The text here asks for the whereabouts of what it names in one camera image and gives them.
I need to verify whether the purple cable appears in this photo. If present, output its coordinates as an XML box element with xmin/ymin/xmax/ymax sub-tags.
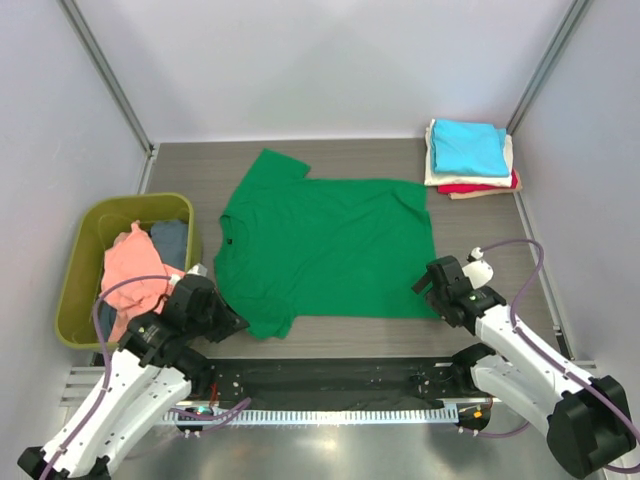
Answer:
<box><xmin>458</xmin><ymin>238</ymin><xmax>639</xmax><ymax>474</ymax></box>
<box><xmin>37</xmin><ymin>273</ymin><xmax>252</xmax><ymax>480</ymax></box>

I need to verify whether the grey blue t shirt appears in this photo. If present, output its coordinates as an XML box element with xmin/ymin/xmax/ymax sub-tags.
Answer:
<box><xmin>97</xmin><ymin>219</ymin><xmax>191</xmax><ymax>341</ymax></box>

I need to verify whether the folded tan t shirt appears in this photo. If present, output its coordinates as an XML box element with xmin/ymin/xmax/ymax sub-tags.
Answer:
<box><xmin>448</xmin><ymin>170</ymin><xmax>523</xmax><ymax>200</ymax></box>

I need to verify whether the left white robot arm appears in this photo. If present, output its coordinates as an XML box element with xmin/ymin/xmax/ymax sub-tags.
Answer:
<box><xmin>17</xmin><ymin>272</ymin><xmax>248</xmax><ymax>479</ymax></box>

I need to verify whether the folded cream t shirt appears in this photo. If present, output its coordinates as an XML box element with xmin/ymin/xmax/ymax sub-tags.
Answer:
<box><xmin>424</xmin><ymin>120</ymin><xmax>513</xmax><ymax>188</ymax></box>

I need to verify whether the aluminium rail frame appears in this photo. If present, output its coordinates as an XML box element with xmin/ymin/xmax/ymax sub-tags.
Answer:
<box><xmin>59</xmin><ymin>362</ymin><xmax>609</xmax><ymax>407</ymax></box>

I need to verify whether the white slotted cable duct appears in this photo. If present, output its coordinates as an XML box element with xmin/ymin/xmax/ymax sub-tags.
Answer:
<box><xmin>164</xmin><ymin>405</ymin><xmax>460</xmax><ymax>426</ymax></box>

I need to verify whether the aluminium corner post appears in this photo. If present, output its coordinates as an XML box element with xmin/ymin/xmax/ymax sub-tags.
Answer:
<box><xmin>57</xmin><ymin>0</ymin><xmax>160</xmax><ymax>157</ymax></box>
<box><xmin>506</xmin><ymin>0</ymin><xmax>593</xmax><ymax>135</ymax></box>

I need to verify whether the folded red t shirt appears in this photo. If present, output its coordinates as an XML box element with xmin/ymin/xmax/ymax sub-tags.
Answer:
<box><xmin>437</xmin><ymin>172</ymin><xmax>513</xmax><ymax>196</ymax></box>

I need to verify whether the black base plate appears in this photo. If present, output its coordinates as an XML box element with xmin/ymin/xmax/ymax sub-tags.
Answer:
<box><xmin>187</xmin><ymin>357</ymin><xmax>488</xmax><ymax>411</ymax></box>

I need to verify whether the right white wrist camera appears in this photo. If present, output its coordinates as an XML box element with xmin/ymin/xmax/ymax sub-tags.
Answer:
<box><xmin>462</xmin><ymin>247</ymin><xmax>494</xmax><ymax>289</ymax></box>

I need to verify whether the green t shirt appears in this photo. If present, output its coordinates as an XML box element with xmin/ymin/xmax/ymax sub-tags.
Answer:
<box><xmin>214</xmin><ymin>150</ymin><xmax>436</xmax><ymax>339</ymax></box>

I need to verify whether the salmon pink t shirt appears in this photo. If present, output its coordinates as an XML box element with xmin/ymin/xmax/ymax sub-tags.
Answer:
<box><xmin>99</xmin><ymin>221</ymin><xmax>187</xmax><ymax>342</ymax></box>

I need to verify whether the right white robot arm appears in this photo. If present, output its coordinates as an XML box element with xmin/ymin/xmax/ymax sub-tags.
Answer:
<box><xmin>412</xmin><ymin>256</ymin><xmax>639</xmax><ymax>479</ymax></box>

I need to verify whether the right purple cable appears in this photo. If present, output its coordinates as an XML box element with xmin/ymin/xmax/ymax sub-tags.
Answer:
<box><xmin>458</xmin><ymin>238</ymin><xmax>639</xmax><ymax>474</ymax></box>

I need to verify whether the left aluminium corner post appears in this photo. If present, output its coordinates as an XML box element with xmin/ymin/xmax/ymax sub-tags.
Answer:
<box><xmin>57</xmin><ymin>0</ymin><xmax>160</xmax><ymax>157</ymax></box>

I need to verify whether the olive green plastic bin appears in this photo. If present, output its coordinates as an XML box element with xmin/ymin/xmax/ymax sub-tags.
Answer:
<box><xmin>54</xmin><ymin>192</ymin><xmax>203</xmax><ymax>352</ymax></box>

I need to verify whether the folded cyan t shirt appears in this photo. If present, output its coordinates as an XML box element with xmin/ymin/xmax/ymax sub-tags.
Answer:
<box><xmin>430</xmin><ymin>118</ymin><xmax>510</xmax><ymax>178</ymax></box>

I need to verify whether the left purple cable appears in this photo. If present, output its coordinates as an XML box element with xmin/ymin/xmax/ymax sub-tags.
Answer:
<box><xmin>37</xmin><ymin>273</ymin><xmax>252</xmax><ymax>480</ymax></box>

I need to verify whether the right aluminium corner post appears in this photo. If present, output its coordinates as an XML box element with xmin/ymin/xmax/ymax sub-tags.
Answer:
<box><xmin>506</xmin><ymin>0</ymin><xmax>593</xmax><ymax>135</ymax></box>

